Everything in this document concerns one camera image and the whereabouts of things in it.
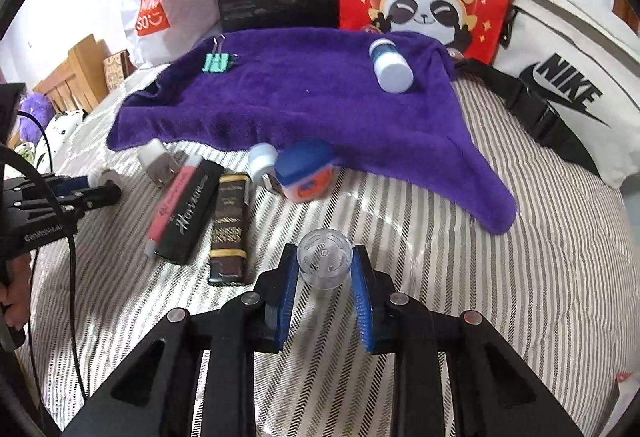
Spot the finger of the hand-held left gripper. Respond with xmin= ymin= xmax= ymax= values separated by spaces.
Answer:
xmin=15 ymin=184 xmax=122 ymax=218
xmin=42 ymin=172 xmax=101 ymax=198

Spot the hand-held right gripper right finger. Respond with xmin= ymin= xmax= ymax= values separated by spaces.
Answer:
xmin=350 ymin=244 xmax=586 ymax=437

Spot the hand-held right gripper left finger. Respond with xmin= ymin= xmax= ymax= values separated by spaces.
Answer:
xmin=60 ymin=244 xmax=301 ymax=437

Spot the clear plastic cup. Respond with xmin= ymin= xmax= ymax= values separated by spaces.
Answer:
xmin=297 ymin=228 xmax=355 ymax=292

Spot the white charger plug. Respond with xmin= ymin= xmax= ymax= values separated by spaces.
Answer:
xmin=138 ymin=138 xmax=178 ymax=188

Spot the pink tube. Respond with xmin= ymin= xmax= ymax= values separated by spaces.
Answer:
xmin=145 ymin=154 xmax=203 ymax=259

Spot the dark brown box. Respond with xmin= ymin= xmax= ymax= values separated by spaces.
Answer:
xmin=208 ymin=173 xmax=250 ymax=287

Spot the blue and orange container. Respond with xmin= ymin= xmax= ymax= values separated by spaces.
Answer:
xmin=275 ymin=140 xmax=336 ymax=203

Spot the small white bottle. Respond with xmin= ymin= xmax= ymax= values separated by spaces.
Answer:
xmin=248 ymin=143 xmax=283 ymax=193

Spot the person's left hand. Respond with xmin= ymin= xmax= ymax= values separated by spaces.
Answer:
xmin=0 ymin=259 xmax=32 ymax=330

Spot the purple plush toy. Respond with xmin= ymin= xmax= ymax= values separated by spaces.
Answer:
xmin=20 ymin=92 xmax=53 ymax=138

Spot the striped bed sheet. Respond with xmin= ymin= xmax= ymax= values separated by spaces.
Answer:
xmin=15 ymin=62 xmax=640 ymax=437

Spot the long black box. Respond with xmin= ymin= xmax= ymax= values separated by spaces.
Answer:
xmin=155 ymin=160 xmax=226 ymax=265

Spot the wooden headboard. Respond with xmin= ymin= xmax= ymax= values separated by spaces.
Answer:
xmin=34 ymin=34 xmax=113 ymax=113

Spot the patterned small box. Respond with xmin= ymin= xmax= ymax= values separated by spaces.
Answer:
xmin=102 ymin=50 xmax=133 ymax=90

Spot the green binder clip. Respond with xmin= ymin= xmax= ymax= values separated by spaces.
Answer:
xmin=202 ymin=34 xmax=241 ymax=73

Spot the purple towel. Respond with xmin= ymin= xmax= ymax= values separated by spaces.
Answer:
xmin=107 ymin=30 xmax=518 ymax=235

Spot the blue bottle with white cap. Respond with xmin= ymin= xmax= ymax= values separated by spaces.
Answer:
xmin=369 ymin=38 xmax=415 ymax=94

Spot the white tote bag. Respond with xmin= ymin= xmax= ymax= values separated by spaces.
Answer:
xmin=492 ymin=0 xmax=640 ymax=188

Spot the thin black cable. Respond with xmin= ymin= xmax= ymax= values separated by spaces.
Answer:
xmin=16 ymin=113 xmax=56 ymax=175

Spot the thick black cable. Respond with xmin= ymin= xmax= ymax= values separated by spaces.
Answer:
xmin=0 ymin=144 xmax=93 ymax=400

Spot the black strap with buckle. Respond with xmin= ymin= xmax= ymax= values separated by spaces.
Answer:
xmin=450 ymin=58 xmax=601 ymax=175

